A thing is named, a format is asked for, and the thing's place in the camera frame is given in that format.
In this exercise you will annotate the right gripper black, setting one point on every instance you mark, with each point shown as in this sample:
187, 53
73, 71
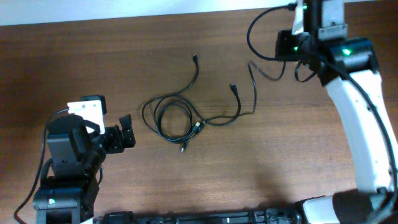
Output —
285, 54

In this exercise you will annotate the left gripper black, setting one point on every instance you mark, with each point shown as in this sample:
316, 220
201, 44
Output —
119, 143

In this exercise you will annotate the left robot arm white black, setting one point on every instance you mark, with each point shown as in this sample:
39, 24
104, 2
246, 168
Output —
68, 184

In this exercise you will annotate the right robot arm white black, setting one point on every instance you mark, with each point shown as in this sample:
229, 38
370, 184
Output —
349, 71

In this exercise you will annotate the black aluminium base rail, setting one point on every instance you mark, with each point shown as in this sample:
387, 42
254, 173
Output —
269, 216

